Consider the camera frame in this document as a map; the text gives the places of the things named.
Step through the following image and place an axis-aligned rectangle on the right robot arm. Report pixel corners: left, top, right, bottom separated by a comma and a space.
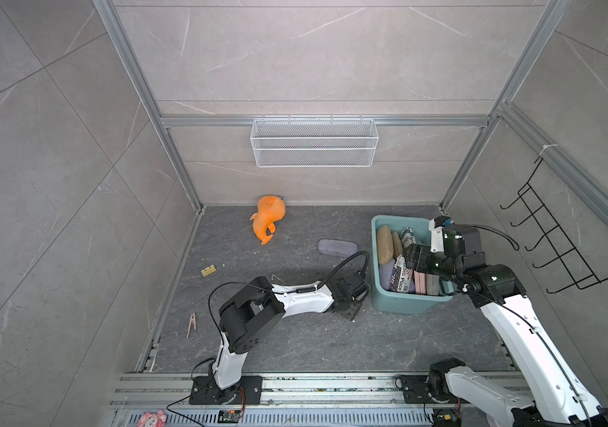
404, 216, 608, 426

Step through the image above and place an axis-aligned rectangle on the black wire hook rack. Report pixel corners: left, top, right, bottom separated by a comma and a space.
500, 157, 608, 295

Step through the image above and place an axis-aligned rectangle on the purple fabric case top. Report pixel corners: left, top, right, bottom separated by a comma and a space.
318, 238, 358, 258

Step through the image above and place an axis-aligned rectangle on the newspaper print case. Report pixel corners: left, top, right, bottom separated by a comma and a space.
399, 227, 418, 248

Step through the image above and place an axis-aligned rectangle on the pink toy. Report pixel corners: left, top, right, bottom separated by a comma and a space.
136, 410, 168, 427

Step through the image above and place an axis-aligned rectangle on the tan fabric case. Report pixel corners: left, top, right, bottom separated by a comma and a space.
376, 225, 394, 265
391, 231, 404, 259

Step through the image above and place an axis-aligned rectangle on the teal plastic storage box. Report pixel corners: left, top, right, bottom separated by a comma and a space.
370, 215, 452, 315

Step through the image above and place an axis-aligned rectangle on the orange plush whale toy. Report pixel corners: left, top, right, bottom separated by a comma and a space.
250, 196, 286, 246

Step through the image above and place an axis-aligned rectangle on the purple fabric case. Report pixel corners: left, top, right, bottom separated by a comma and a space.
318, 238, 358, 258
379, 258, 396, 292

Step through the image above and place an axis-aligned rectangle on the wooden clothes peg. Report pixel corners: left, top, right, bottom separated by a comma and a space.
186, 312, 197, 338

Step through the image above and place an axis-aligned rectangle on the metal base rail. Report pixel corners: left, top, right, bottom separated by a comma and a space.
106, 372, 550, 427

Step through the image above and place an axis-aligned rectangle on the white wire mesh basket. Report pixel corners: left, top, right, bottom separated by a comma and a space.
250, 118, 379, 168

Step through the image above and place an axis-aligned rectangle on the grey fabric glasses case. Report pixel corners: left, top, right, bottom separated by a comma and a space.
425, 274, 441, 296

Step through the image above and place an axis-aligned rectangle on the gold binder clip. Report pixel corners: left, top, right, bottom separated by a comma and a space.
201, 265, 217, 278

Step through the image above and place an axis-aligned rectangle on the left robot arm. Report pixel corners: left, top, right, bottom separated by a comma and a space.
182, 251, 370, 405

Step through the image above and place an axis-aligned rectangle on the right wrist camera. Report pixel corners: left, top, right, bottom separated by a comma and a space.
428, 215, 453, 254

